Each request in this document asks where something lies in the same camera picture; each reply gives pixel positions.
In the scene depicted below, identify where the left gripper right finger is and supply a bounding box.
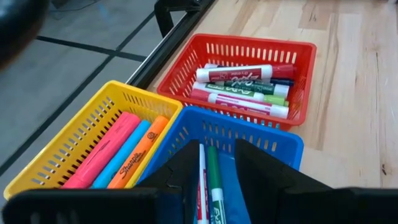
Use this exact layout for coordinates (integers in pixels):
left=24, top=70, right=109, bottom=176
left=234, top=138, right=398, bottom=224

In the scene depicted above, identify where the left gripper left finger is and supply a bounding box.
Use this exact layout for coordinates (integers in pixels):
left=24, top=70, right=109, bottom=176
left=1, top=139, right=200, bottom=224

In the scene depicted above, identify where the thin red Expo marker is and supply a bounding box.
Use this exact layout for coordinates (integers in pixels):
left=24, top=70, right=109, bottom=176
left=197, top=143, right=210, bottom=224

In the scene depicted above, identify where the thin green Expo marker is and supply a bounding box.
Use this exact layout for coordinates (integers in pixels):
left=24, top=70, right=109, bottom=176
left=206, top=145, right=227, bottom=224

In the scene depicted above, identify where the orange Sharpie highlighter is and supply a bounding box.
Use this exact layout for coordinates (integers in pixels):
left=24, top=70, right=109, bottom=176
left=107, top=115, right=170, bottom=190

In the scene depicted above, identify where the blue Sharpie highlighter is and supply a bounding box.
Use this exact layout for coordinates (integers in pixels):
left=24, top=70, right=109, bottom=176
left=91, top=119, right=152, bottom=190

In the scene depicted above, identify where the coral pink highlighter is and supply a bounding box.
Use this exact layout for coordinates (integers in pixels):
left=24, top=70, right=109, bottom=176
left=61, top=111, right=142, bottom=190

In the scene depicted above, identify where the magenta Expo dry-erase marker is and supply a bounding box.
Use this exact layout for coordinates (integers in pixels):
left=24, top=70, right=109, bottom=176
left=188, top=88, right=290, bottom=119

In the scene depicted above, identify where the green Expo dry-erase marker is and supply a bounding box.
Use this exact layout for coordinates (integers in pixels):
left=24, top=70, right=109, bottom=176
left=192, top=82, right=289, bottom=108

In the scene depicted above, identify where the teal Expo dry-erase marker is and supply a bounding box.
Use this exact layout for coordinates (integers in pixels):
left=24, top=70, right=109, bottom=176
left=214, top=79, right=290, bottom=98

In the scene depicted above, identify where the red Expo dry-erase marker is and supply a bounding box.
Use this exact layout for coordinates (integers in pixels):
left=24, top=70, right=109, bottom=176
left=195, top=63, right=296, bottom=84

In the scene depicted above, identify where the blue plastic basket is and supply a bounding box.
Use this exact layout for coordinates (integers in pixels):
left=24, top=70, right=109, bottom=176
left=136, top=105, right=305, bottom=224

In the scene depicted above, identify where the yellow plastic basket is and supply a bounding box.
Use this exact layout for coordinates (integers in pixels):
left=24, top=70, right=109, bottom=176
left=2, top=80, right=184, bottom=201

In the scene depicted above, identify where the red plastic basket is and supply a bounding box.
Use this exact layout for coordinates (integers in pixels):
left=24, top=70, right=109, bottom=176
left=156, top=32, right=318, bottom=132

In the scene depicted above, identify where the black aluminium table frame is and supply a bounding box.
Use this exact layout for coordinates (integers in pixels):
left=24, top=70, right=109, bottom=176
left=126, top=0, right=218, bottom=90

